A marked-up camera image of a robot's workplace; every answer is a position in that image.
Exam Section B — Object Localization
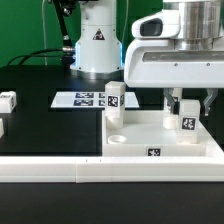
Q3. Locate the white marker plate with tags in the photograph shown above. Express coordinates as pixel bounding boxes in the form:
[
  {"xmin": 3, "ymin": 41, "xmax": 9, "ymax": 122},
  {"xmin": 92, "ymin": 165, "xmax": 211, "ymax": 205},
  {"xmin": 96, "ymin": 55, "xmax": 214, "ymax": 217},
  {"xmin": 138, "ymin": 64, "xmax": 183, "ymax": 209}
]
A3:
[{"xmin": 51, "ymin": 92, "xmax": 139, "ymax": 108}]

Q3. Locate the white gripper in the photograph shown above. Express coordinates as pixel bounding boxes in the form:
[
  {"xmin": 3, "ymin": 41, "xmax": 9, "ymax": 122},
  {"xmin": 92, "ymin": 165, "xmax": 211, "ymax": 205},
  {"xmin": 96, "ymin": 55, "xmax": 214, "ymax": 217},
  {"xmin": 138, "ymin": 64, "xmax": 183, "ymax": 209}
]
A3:
[{"xmin": 124, "ymin": 38, "xmax": 224, "ymax": 116}]

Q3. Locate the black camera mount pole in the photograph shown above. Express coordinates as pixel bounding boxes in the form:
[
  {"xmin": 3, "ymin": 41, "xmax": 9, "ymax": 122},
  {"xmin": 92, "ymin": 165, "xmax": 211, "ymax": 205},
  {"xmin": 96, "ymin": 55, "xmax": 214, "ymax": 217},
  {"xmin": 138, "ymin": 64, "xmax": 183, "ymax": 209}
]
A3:
[{"xmin": 48, "ymin": 0, "xmax": 78, "ymax": 70}]

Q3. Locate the white square table top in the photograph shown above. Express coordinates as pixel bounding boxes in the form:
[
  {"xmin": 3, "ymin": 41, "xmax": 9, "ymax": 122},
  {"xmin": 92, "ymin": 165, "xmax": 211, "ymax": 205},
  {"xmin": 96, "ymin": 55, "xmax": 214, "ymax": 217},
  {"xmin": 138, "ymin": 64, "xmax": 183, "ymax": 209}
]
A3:
[{"xmin": 102, "ymin": 110, "xmax": 206, "ymax": 157}]

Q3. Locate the white block at left edge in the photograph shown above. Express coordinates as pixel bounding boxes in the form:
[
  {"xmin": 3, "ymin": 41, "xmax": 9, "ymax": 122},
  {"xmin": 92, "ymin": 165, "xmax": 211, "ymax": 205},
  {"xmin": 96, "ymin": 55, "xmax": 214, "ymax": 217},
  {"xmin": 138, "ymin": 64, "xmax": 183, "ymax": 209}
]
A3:
[{"xmin": 0, "ymin": 118, "xmax": 4, "ymax": 139}]

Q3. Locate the white L-shaped obstacle fence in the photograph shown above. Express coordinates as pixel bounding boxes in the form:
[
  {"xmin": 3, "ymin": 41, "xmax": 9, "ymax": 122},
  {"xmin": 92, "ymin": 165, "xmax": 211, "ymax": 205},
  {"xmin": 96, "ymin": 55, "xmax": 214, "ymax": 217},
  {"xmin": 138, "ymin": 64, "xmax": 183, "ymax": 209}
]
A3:
[{"xmin": 0, "ymin": 127, "xmax": 224, "ymax": 183}]

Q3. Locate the black cable bundle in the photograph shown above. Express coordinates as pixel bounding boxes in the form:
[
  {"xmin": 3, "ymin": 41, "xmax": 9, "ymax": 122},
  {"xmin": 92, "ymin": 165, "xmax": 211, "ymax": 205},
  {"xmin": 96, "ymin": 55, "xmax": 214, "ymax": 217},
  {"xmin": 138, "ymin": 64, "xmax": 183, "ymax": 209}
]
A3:
[{"xmin": 6, "ymin": 48, "xmax": 73, "ymax": 67}]

